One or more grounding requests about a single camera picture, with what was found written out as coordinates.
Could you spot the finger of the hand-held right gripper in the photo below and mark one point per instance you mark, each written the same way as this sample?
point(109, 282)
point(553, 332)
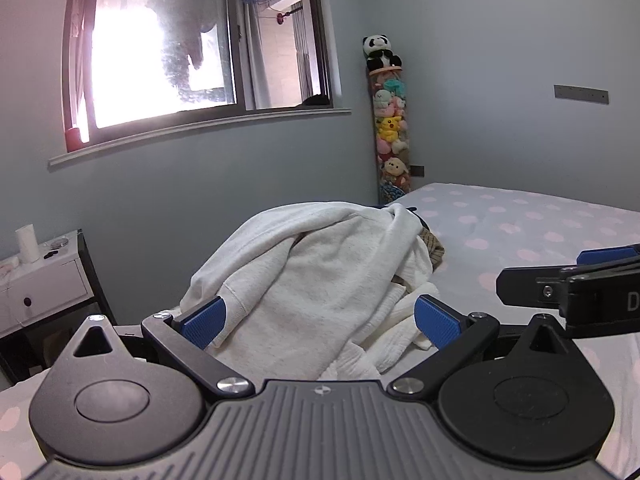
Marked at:
point(607, 255)
point(525, 285)

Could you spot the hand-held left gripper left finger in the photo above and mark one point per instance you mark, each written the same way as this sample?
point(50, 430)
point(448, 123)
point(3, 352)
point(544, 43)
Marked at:
point(205, 322)

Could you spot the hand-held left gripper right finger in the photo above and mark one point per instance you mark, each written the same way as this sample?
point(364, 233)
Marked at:
point(437, 322)

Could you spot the light grey sweatshirt navy collar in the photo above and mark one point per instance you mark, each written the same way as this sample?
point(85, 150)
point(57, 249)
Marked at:
point(300, 280)

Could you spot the dark hanging clothes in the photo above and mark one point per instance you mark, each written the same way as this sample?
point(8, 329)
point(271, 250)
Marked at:
point(182, 35)

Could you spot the white crinkled garment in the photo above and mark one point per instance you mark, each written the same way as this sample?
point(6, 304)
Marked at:
point(395, 320)

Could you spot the bed with pink-dotted sheet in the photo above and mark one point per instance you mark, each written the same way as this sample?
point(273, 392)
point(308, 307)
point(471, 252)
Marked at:
point(500, 220)

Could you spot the olive striped garment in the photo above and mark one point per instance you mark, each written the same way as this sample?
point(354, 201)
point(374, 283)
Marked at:
point(434, 250)

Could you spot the white nightstand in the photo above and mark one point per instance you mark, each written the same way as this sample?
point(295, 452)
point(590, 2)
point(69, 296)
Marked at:
point(45, 285)

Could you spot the small round dish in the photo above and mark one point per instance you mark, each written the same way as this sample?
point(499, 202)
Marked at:
point(58, 244)

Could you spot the clear tube of plush toys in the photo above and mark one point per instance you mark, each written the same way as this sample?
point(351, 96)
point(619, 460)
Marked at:
point(392, 135)

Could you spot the white paper roll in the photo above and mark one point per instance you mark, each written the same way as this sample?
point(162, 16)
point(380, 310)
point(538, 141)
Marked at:
point(27, 244)

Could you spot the red cup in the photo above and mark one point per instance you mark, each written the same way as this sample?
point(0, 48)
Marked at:
point(73, 140)

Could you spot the small black object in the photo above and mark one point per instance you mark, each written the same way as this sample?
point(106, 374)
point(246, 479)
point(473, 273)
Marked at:
point(316, 100)

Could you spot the panda plush toy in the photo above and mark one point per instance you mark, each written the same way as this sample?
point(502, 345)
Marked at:
point(380, 52)

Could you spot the black wall socket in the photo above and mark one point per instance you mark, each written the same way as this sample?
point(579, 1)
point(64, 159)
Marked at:
point(417, 170)

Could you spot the grey wall plate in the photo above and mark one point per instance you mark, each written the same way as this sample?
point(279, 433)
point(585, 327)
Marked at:
point(581, 94)

